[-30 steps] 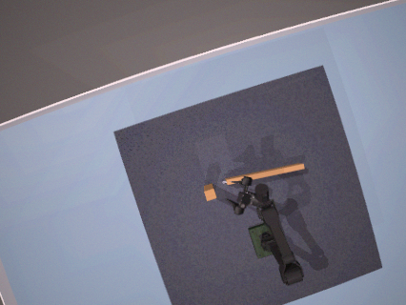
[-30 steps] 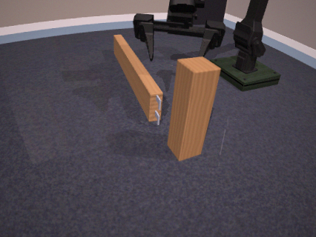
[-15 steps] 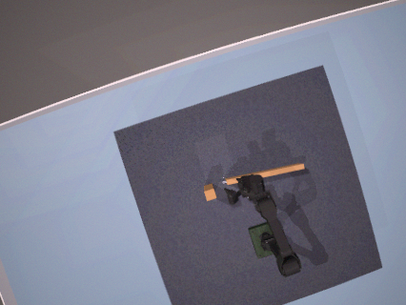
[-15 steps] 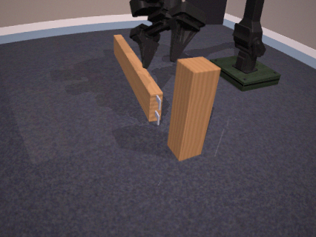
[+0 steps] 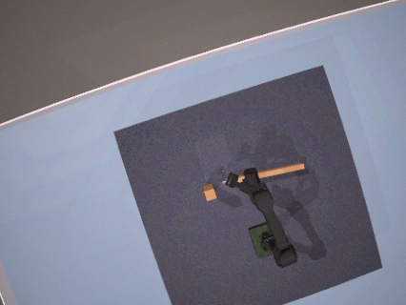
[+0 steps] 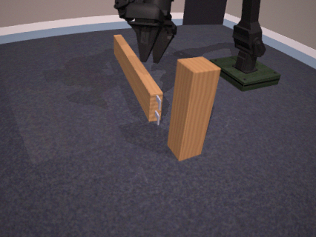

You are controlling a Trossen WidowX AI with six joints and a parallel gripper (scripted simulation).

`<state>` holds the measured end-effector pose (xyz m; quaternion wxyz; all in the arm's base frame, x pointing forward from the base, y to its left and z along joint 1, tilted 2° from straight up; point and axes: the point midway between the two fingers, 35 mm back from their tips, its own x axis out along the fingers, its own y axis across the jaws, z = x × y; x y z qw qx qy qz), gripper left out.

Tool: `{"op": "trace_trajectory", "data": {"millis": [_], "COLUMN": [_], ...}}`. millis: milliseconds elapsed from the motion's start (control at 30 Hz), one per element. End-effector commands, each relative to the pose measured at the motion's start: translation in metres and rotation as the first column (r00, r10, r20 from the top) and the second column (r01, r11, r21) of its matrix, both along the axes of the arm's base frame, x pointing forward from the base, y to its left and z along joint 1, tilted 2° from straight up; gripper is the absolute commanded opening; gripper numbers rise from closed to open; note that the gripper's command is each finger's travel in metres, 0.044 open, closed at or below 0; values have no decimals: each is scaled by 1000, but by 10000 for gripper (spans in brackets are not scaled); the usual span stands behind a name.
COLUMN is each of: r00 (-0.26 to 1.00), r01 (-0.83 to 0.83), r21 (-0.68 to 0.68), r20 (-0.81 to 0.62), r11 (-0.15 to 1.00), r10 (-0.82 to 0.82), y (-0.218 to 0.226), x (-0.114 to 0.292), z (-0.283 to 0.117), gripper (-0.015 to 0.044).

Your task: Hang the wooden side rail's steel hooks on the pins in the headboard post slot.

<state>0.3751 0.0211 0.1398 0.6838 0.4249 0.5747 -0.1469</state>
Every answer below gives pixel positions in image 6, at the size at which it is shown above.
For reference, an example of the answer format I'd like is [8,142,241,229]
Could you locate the wooden headboard post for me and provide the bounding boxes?
[167,56,221,161]

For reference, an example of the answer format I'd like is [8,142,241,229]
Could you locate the wooden rail with metal hooks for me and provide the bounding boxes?
[113,35,163,125]

